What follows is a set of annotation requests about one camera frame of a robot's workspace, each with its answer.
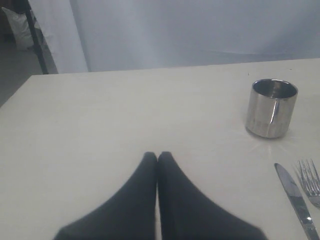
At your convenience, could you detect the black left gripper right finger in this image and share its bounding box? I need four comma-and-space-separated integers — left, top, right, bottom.
157, 151, 266, 240

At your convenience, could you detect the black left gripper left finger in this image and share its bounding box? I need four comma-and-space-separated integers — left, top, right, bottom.
55, 152, 157, 240

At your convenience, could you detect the stainless steel table knife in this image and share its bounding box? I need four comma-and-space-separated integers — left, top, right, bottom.
274, 163, 320, 240

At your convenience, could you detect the stainless steel fork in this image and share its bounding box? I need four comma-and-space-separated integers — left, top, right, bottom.
298, 159, 320, 209

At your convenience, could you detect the stainless steel cup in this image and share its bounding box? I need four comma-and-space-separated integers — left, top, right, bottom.
245, 79, 298, 139

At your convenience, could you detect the black metal stand leg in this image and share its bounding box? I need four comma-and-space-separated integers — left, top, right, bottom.
23, 0, 49, 75

